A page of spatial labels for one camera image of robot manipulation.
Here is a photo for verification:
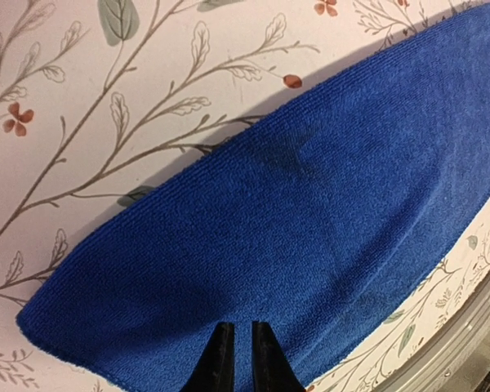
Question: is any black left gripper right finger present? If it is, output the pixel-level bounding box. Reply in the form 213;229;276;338
252;321;306;392

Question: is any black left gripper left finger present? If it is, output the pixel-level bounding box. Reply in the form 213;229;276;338
181;322;235;392

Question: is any aluminium front table rail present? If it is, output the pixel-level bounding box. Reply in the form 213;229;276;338
376;271;490;392

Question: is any blue towel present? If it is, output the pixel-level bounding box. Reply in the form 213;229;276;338
17;3;490;391

